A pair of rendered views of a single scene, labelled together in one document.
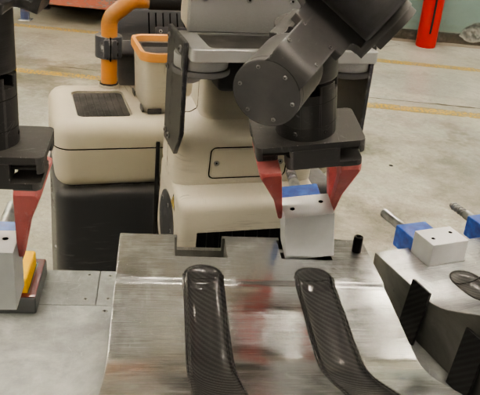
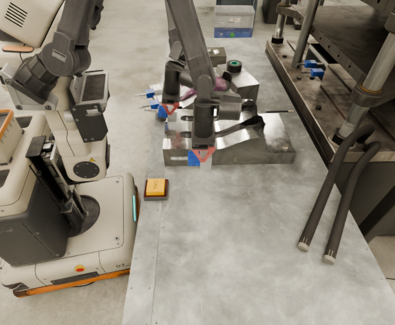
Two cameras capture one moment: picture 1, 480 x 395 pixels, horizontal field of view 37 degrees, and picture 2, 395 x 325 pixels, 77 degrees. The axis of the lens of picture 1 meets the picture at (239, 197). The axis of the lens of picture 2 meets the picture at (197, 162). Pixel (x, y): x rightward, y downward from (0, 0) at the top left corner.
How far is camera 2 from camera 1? 0.94 m
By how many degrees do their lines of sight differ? 68
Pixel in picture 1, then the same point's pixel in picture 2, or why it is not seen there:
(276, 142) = (177, 96)
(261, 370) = (218, 128)
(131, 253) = (174, 146)
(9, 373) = (194, 184)
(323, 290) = (187, 118)
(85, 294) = (158, 173)
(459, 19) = not seen: outside the picture
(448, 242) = not seen: hidden behind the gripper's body
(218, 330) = not seen: hidden behind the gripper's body
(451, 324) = (189, 107)
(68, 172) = (25, 205)
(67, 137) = (15, 194)
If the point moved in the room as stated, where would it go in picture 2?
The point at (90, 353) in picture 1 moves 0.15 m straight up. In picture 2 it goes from (186, 169) to (185, 140)
